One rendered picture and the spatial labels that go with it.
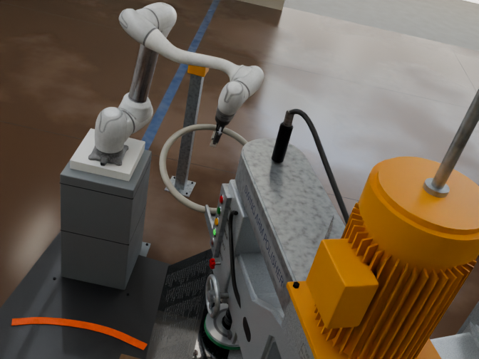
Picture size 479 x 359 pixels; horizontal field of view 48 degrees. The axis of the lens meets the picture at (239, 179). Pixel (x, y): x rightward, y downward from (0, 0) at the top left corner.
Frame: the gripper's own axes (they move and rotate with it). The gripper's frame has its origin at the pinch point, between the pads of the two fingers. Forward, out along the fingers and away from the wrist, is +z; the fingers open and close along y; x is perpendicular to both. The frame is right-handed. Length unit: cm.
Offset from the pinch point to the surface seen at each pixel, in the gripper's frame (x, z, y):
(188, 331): 3, 4, 96
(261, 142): 5, -78, 54
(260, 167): 5, -84, 68
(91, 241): -50, 78, 35
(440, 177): 21, -148, 106
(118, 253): -34, 80, 38
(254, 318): 12, -65, 109
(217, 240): 1, -46, 77
